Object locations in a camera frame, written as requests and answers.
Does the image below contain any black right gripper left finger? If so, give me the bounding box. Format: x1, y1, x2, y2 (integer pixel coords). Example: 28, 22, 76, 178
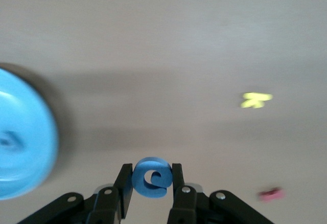
17, 163, 134, 224

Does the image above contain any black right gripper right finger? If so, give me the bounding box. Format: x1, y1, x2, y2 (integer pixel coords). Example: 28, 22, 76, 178
167, 162, 275, 224

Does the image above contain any blue foam letter C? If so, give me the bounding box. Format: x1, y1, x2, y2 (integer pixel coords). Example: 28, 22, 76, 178
131, 156, 173, 199

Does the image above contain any red foam letter J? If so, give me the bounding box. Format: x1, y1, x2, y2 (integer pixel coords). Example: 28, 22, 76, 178
258, 187, 283, 202

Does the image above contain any blue round plate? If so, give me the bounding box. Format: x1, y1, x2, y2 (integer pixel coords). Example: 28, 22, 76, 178
0, 66, 60, 200

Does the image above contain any yellow foam letter K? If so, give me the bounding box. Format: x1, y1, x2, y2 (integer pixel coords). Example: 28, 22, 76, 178
240, 92, 273, 109

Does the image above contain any brown table cover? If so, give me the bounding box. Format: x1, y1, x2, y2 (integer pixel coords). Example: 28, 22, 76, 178
0, 0, 327, 224

